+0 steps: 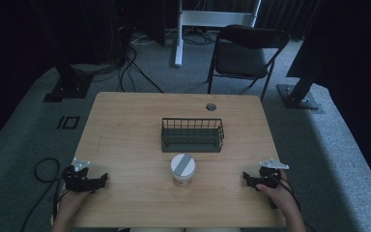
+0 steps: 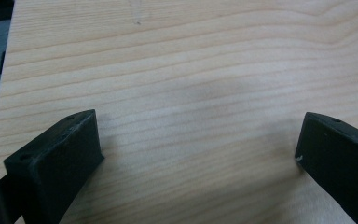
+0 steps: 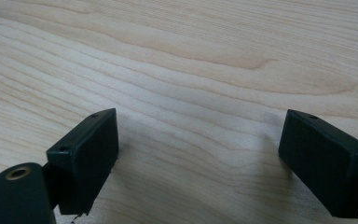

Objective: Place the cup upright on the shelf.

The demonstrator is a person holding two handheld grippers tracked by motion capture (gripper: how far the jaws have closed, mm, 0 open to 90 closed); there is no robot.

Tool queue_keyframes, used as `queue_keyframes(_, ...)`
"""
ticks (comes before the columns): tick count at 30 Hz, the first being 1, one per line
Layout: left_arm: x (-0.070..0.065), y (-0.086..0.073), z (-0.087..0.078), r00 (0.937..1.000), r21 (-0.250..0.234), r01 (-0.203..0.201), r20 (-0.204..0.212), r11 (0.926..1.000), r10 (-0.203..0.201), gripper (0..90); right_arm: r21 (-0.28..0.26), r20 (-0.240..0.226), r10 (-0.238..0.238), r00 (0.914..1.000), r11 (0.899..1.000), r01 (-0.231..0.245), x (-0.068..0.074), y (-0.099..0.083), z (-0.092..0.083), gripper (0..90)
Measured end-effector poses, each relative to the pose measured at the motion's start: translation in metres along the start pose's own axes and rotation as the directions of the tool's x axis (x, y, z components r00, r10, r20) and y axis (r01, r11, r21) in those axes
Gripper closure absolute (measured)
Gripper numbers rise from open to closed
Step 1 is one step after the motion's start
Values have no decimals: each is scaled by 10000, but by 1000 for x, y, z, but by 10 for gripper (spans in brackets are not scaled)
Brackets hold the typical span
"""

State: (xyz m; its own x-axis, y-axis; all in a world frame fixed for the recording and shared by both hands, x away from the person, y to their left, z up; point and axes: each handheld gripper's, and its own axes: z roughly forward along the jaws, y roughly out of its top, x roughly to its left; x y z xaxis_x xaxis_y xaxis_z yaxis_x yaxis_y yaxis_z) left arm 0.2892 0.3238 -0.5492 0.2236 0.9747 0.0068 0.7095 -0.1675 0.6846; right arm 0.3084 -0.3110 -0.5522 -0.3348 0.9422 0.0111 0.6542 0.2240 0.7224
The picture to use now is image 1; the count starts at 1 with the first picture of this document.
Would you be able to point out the black folding chair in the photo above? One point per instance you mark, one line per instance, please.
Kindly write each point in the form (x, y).
(241, 59)

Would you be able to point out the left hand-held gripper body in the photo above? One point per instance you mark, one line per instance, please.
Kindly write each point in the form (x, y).
(76, 180)

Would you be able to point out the person's right hand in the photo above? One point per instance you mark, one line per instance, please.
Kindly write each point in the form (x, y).
(281, 196)

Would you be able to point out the dark equipment rack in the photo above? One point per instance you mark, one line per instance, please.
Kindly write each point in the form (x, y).
(114, 29)

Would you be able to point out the person's left hand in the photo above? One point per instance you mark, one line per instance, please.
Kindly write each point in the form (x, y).
(71, 201)

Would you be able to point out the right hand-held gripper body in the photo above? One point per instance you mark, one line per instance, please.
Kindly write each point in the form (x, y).
(269, 177)

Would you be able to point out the round grey table grommet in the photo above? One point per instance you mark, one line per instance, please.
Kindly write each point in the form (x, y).
(211, 107)

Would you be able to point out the white metal desk frame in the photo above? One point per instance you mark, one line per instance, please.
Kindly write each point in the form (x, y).
(211, 18)

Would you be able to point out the black metal stand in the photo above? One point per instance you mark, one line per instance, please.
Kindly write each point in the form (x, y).
(69, 85)
(299, 96)

